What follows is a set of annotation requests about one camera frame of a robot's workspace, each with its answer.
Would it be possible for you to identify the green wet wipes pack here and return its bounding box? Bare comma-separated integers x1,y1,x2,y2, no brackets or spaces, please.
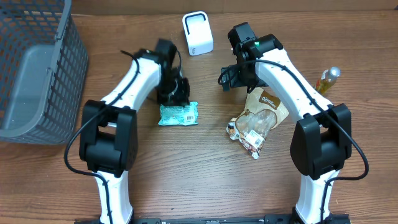
158,101,198,126

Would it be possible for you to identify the beige snack pouch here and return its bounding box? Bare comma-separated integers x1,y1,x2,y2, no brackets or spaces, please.
226,87,289,159

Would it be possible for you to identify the yellow liquid plastic bottle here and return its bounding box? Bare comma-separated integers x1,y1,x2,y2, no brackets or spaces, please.
315,67,341,95

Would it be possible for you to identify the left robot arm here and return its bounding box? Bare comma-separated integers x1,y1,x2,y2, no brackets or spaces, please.
79,39,190,223

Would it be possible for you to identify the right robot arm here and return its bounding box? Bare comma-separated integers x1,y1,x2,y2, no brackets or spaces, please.
218,22,352,223

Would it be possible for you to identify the white barcode scanner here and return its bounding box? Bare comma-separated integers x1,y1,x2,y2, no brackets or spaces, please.
182,11,214,56

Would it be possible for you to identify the grey plastic basket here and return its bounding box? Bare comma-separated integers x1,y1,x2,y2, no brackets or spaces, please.
1,0,89,145

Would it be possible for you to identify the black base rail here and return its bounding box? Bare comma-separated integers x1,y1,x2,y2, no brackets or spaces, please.
74,215,351,224

